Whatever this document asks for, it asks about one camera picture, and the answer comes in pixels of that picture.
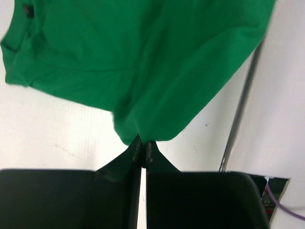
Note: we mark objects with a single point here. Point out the green t-shirt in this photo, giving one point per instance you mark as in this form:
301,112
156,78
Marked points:
154,64

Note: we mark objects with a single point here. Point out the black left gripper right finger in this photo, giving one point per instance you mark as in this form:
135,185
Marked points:
200,200

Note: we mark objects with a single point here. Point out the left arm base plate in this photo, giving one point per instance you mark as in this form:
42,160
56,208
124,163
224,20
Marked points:
277,186

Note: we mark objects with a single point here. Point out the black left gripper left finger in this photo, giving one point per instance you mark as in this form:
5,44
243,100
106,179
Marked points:
107,198

